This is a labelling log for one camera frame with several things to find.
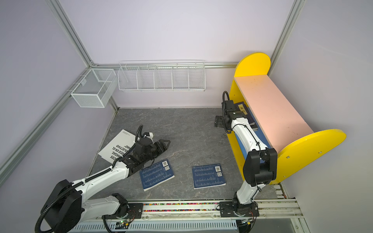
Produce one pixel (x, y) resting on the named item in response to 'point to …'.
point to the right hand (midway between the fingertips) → (225, 124)
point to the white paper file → (120, 144)
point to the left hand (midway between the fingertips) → (168, 145)
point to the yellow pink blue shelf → (279, 125)
